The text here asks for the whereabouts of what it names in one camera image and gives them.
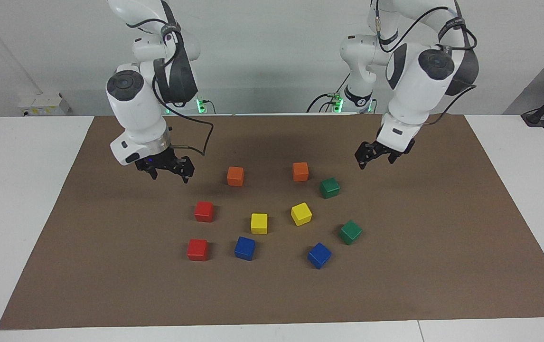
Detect brown table mat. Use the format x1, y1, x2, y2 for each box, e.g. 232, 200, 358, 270
0, 114, 544, 331

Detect blue cube block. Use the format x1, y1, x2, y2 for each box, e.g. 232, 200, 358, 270
307, 242, 332, 270
234, 236, 256, 261

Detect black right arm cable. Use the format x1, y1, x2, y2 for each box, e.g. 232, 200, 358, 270
125, 0, 215, 156

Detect black base cable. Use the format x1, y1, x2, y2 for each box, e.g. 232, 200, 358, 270
306, 71, 351, 114

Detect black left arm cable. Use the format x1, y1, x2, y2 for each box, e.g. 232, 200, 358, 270
374, 0, 478, 126

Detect white power box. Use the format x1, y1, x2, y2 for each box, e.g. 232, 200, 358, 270
18, 93, 71, 117

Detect green cube block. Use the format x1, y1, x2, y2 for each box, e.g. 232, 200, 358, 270
319, 178, 341, 199
339, 220, 363, 246

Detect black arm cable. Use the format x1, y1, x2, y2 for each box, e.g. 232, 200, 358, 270
374, 0, 478, 126
125, 0, 215, 156

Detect yellow cube block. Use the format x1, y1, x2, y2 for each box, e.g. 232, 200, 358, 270
291, 202, 312, 227
251, 213, 269, 235

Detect red cube block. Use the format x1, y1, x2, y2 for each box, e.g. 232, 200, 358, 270
187, 238, 209, 262
194, 201, 215, 223

